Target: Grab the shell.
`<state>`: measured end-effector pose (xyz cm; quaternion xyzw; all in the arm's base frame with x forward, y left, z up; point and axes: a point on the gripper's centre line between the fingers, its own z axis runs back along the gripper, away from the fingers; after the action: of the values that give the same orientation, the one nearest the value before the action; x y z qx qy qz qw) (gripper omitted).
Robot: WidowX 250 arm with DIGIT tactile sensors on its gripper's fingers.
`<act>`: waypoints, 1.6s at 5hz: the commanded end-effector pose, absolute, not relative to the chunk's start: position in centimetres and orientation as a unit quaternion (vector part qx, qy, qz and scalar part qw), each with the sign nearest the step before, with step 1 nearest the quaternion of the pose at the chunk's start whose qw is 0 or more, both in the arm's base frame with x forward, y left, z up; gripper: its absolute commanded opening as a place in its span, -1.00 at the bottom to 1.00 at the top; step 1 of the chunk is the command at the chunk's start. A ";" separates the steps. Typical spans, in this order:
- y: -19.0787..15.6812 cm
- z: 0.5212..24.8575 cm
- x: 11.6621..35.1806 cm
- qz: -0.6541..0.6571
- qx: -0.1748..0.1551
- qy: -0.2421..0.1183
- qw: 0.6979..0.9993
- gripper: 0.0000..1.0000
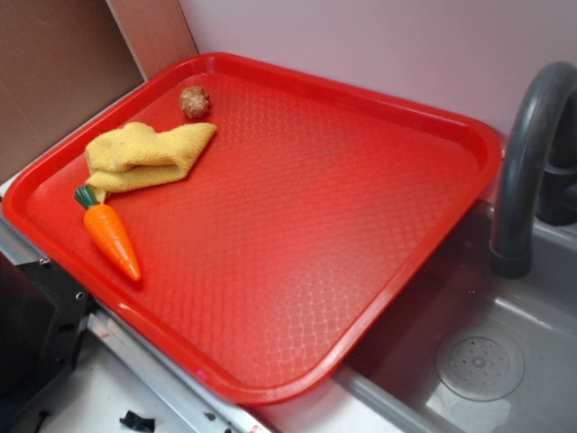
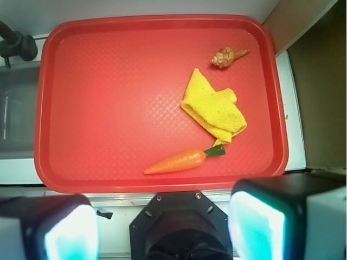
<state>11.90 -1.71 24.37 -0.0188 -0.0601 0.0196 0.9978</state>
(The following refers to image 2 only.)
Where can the black faucet fixture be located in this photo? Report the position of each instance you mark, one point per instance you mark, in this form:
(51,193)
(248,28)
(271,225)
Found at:
(14,43)

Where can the orange toy carrot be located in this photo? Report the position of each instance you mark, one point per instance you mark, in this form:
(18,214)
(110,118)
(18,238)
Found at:
(185,160)

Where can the steel sink basin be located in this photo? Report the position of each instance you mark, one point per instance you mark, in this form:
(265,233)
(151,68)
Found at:
(19,89)

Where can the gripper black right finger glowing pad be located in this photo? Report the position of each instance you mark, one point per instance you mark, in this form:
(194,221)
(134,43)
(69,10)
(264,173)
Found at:
(292,216)

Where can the red plastic tray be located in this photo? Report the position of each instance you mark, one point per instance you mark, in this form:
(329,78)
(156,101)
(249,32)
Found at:
(109,98)

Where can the yellow microfibre cloth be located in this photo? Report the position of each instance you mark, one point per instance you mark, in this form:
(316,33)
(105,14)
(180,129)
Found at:
(215,111)

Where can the brown spiral seashell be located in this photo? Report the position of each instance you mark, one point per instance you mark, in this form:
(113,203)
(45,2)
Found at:
(226,56)

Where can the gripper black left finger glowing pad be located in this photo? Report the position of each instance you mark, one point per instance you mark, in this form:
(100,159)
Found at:
(51,227)

